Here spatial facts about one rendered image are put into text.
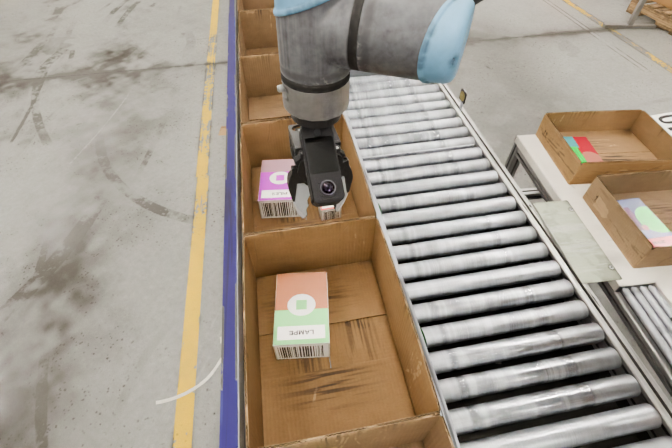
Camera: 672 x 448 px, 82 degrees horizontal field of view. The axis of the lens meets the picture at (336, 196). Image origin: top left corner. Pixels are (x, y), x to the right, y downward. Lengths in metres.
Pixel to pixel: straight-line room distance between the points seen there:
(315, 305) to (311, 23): 0.57
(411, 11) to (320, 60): 0.11
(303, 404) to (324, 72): 0.61
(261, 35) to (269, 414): 1.48
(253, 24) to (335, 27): 1.40
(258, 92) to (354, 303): 0.91
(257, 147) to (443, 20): 0.82
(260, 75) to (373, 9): 1.07
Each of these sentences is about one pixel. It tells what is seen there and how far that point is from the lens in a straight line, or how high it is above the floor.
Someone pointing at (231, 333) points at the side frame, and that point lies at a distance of 0.89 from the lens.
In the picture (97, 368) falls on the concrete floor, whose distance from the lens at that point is 2.06.
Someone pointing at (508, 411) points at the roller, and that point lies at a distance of 1.05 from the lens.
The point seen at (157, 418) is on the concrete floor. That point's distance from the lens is 1.88.
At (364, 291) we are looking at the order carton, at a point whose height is 0.89.
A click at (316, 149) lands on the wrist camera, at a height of 1.35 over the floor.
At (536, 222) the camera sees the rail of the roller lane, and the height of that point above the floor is 0.74.
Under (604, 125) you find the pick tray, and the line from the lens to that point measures 1.86.
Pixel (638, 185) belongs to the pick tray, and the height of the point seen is 0.79.
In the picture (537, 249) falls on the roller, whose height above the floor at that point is 0.75.
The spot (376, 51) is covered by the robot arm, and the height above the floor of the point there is 1.50.
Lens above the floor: 1.70
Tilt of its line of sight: 47 degrees down
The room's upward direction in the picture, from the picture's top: straight up
